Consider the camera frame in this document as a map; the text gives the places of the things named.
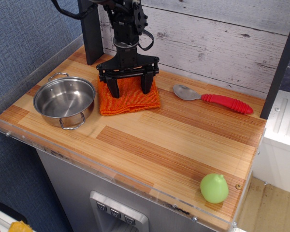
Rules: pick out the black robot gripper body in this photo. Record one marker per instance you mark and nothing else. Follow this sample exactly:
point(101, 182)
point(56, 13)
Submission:
point(127, 63)

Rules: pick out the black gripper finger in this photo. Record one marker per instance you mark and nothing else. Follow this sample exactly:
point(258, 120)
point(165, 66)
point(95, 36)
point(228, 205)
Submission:
point(146, 82)
point(113, 87)

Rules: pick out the orange knitted cloth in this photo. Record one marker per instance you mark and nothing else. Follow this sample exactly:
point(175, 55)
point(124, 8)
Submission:
point(131, 99)

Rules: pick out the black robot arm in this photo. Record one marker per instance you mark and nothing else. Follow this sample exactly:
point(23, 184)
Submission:
point(128, 22)

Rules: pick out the silver steel pot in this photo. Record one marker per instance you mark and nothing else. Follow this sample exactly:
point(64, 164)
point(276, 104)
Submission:
point(65, 101)

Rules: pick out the grey toy fridge cabinet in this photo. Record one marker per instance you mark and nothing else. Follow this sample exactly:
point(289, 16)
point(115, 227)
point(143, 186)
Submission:
point(73, 185)

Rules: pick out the green plastic pear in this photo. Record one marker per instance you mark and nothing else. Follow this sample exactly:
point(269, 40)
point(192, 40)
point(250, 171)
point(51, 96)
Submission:
point(214, 188)

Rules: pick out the silver dispenser panel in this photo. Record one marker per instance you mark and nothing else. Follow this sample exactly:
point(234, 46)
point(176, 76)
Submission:
point(113, 216)

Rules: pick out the white plastic appliance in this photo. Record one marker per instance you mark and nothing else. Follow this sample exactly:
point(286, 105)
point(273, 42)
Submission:
point(272, 162)

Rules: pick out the clear acrylic table guard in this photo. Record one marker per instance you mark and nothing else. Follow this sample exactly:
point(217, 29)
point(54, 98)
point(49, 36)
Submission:
point(162, 153)

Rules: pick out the black and yellow object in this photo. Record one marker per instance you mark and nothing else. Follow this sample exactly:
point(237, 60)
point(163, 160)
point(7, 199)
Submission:
point(8, 216)

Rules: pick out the red handled metal spoon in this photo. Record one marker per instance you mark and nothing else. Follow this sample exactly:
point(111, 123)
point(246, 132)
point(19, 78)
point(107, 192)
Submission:
point(188, 94)

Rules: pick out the left black frame post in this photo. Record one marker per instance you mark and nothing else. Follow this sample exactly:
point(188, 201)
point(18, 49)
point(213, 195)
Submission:
point(92, 36)

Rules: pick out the black frame post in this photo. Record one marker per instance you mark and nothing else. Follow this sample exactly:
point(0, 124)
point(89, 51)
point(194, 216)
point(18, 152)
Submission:
point(92, 36)
point(277, 80)

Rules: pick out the right black frame post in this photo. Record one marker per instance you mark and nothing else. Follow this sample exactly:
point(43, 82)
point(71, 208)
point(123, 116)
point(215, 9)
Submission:
point(277, 80)

